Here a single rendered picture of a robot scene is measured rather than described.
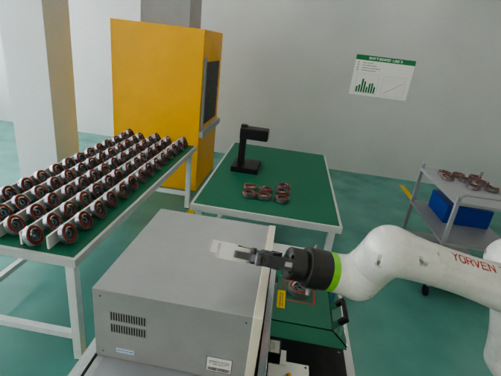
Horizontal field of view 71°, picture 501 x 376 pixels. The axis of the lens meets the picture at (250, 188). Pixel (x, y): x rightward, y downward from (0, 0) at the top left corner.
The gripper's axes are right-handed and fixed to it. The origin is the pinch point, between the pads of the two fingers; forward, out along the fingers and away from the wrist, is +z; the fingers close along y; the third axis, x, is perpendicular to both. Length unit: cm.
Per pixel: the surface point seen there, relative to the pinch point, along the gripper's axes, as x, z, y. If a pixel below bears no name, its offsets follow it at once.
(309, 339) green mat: -32, -57, 65
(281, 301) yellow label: -15, -32, 40
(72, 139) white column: 74, 148, 393
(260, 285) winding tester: -7.0, -13.5, 7.1
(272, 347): -31, -32, 41
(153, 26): 209, 78, 313
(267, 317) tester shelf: -18.2, -23.3, 26.3
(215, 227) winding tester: 4.4, -2.8, 32.9
